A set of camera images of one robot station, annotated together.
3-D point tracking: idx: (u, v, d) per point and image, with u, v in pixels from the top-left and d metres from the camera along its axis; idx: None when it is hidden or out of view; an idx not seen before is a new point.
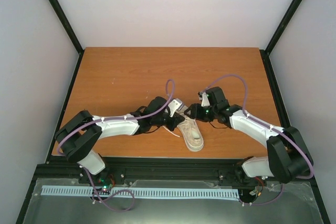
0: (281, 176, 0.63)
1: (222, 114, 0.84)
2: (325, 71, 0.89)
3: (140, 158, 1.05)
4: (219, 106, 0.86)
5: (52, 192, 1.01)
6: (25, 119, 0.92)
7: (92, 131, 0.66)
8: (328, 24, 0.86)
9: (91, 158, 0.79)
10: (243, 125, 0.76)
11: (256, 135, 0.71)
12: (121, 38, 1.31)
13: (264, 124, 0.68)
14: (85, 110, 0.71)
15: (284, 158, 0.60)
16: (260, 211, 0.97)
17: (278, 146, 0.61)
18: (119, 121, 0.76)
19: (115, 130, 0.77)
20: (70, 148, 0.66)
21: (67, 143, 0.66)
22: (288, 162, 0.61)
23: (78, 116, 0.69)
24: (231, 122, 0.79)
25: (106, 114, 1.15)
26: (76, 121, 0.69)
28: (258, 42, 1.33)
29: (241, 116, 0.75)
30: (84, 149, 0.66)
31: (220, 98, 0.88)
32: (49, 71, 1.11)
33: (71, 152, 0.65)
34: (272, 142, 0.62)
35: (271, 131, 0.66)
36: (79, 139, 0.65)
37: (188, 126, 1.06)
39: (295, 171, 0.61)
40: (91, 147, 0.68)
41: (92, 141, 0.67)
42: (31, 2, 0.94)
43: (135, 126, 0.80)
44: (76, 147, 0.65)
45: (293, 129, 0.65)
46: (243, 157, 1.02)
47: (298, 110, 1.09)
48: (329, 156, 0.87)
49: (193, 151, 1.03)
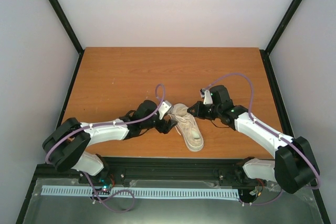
0: (289, 185, 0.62)
1: (227, 115, 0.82)
2: (325, 71, 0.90)
3: (140, 159, 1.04)
4: (223, 107, 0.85)
5: (52, 192, 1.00)
6: (25, 119, 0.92)
7: (80, 138, 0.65)
8: (328, 24, 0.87)
9: (85, 162, 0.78)
10: (250, 130, 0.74)
11: (264, 143, 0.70)
12: (121, 38, 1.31)
13: (273, 132, 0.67)
14: (72, 118, 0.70)
15: (291, 169, 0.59)
16: (260, 212, 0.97)
17: (288, 159, 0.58)
18: (109, 127, 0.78)
19: (105, 136, 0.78)
20: (59, 156, 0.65)
21: (56, 152, 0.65)
22: (295, 173, 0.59)
23: (65, 124, 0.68)
24: (237, 126, 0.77)
25: (106, 114, 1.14)
26: (63, 129, 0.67)
28: (258, 43, 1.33)
29: (248, 120, 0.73)
30: (72, 157, 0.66)
31: (225, 97, 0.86)
32: (49, 70, 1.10)
33: (60, 161, 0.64)
34: (281, 153, 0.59)
35: (279, 140, 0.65)
36: (68, 147, 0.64)
37: (188, 126, 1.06)
39: (301, 182, 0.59)
40: (79, 156, 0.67)
41: (80, 149, 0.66)
42: (31, 2, 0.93)
43: (124, 130, 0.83)
44: (65, 155, 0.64)
45: (303, 140, 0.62)
46: (243, 157, 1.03)
47: (298, 111, 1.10)
48: (329, 155, 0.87)
49: (193, 151, 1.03)
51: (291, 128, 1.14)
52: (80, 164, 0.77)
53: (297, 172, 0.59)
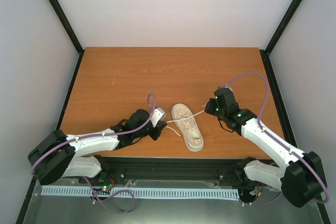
0: (296, 199, 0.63)
1: (233, 120, 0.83)
2: (324, 74, 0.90)
3: (140, 159, 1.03)
4: (228, 111, 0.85)
5: (52, 192, 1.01)
6: (25, 120, 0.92)
7: (63, 152, 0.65)
8: (329, 23, 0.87)
9: (76, 168, 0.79)
10: (258, 139, 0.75)
11: (272, 153, 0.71)
12: (121, 38, 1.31)
13: (283, 145, 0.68)
14: (59, 130, 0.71)
15: (302, 185, 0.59)
16: (260, 212, 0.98)
17: (298, 174, 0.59)
18: (97, 139, 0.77)
19: (94, 148, 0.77)
20: (42, 170, 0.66)
21: (41, 166, 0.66)
22: (305, 190, 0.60)
23: (52, 137, 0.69)
24: (243, 131, 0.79)
25: (106, 115, 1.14)
26: (49, 142, 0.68)
28: (259, 43, 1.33)
29: (256, 128, 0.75)
30: (55, 171, 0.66)
31: (231, 101, 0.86)
32: (49, 70, 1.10)
33: (43, 174, 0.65)
34: (291, 169, 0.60)
35: (290, 155, 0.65)
36: (52, 161, 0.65)
37: (188, 126, 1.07)
39: (310, 197, 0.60)
40: (63, 170, 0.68)
41: (64, 163, 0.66)
42: (31, 2, 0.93)
43: (114, 141, 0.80)
44: (49, 169, 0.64)
45: (314, 155, 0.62)
46: (244, 157, 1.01)
47: (298, 112, 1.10)
48: (329, 156, 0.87)
49: (193, 151, 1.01)
51: (291, 128, 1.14)
52: (71, 172, 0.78)
53: (307, 189, 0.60)
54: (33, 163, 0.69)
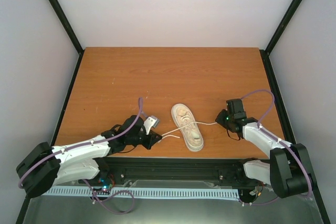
0: (279, 189, 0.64)
1: (237, 124, 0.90)
2: (324, 74, 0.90)
3: (140, 159, 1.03)
4: (235, 116, 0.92)
5: (52, 192, 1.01)
6: (25, 121, 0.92)
7: (48, 166, 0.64)
8: (329, 23, 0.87)
9: (71, 174, 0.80)
10: (253, 136, 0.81)
11: (264, 147, 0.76)
12: (122, 38, 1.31)
13: (273, 137, 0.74)
14: (44, 142, 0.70)
15: (283, 171, 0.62)
16: (260, 212, 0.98)
17: (280, 158, 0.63)
18: (85, 149, 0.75)
19: (83, 157, 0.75)
20: (30, 182, 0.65)
21: (28, 178, 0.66)
22: (288, 176, 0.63)
23: (37, 149, 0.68)
24: (244, 131, 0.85)
25: (106, 115, 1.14)
26: (35, 155, 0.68)
28: (259, 43, 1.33)
29: (253, 127, 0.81)
30: (43, 183, 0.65)
31: (239, 109, 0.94)
32: (49, 70, 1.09)
33: (30, 188, 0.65)
34: (275, 152, 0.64)
35: (277, 144, 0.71)
36: (38, 174, 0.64)
37: (188, 126, 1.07)
39: (291, 187, 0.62)
40: (51, 181, 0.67)
41: (50, 176, 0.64)
42: (31, 2, 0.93)
43: (104, 149, 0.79)
44: (35, 182, 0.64)
45: (300, 146, 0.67)
46: (244, 157, 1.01)
47: (297, 112, 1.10)
48: (329, 156, 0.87)
49: (193, 151, 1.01)
51: (291, 128, 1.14)
52: (66, 178, 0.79)
53: (289, 176, 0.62)
54: (21, 175, 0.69)
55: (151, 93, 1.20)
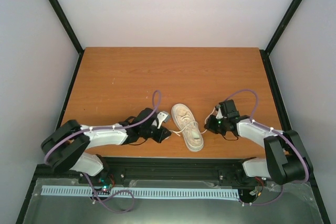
0: (277, 177, 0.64)
1: (231, 123, 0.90)
2: (324, 74, 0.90)
3: (140, 159, 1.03)
4: (229, 116, 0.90)
5: (52, 192, 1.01)
6: (25, 120, 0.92)
7: (80, 140, 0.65)
8: (329, 23, 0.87)
9: (83, 163, 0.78)
10: (248, 130, 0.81)
11: (260, 139, 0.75)
12: (122, 38, 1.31)
13: (265, 127, 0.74)
14: (73, 120, 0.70)
15: (278, 157, 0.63)
16: (260, 212, 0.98)
17: (274, 144, 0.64)
18: (108, 132, 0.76)
19: (104, 140, 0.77)
20: (56, 158, 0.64)
21: (54, 153, 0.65)
22: (283, 161, 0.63)
23: (66, 125, 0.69)
24: (238, 129, 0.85)
25: (106, 114, 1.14)
26: (64, 131, 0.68)
28: (259, 43, 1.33)
29: (247, 122, 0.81)
30: (71, 159, 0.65)
31: (231, 108, 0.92)
32: (49, 70, 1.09)
33: (57, 162, 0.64)
34: (268, 139, 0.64)
35: (270, 132, 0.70)
36: (66, 149, 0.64)
37: (188, 126, 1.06)
39: (289, 172, 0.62)
40: (77, 158, 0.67)
41: (79, 151, 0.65)
42: (31, 2, 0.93)
43: (123, 136, 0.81)
44: (63, 156, 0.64)
45: (293, 132, 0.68)
46: (243, 157, 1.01)
47: (297, 112, 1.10)
48: (329, 156, 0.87)
49: (193, 151, 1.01)
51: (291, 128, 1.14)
52: (79, 164, 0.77)
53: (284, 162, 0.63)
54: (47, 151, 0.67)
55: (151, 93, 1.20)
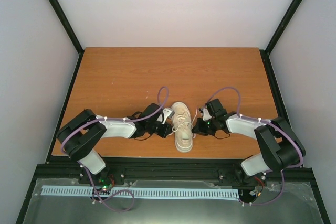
0: (273, 164, 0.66)
1: (220, 120, 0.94)
2: (324, 73, 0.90)
3: (142, 159, 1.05)
4: (217, 115, 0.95)
5: (51, 192, 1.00)
6: (25, 119, 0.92)
7: (96, 128, 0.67)
8: (329, 22, 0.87)
9: (92, 156, 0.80)
10: (238, 126, 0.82)
11: (251, 132, 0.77)
12: (122, 38, 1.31)
13: (252, 118, 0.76)
14: (88, 109, 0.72)
15: (271, 145, 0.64)
16: (261, 212, 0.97)
17: (265, 133, 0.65)
18: (119, 124, 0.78)
19: (115, 131, 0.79)
20: (73, 145, 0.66)
21: (71, 142, 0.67)
22: (276, 148, 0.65)
23: (83, 115, 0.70)
24: (229, 125, 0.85)
25: (108, 110, 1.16)
26: (80, 119, 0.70)
28: (259, 43, 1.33)
29: (235, 117, 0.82)
30: (87, 147, 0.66)
31: (218, 106, 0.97)
32: (49, 69, 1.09)
33: (74, 149, 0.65)
34: (260, 129, 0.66)
35: (259, 123, 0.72)
36: (83, 136, 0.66)
37: (181, 126, 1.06)
39: (283, 158, 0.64)
40: (93, 146, 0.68)
41: (95, 139, 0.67)
42: (31, 2, 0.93)
43: (132, 129, 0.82)
44: (81, 144, 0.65)
45: (280, 119, 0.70)
46: (242, 157, 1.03)
47: (297, 112, 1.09)
48: (329, 155, 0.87)
49: (181, 151, 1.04)
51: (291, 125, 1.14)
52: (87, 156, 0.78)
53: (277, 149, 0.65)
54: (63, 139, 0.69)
55: (151, 93, 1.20)
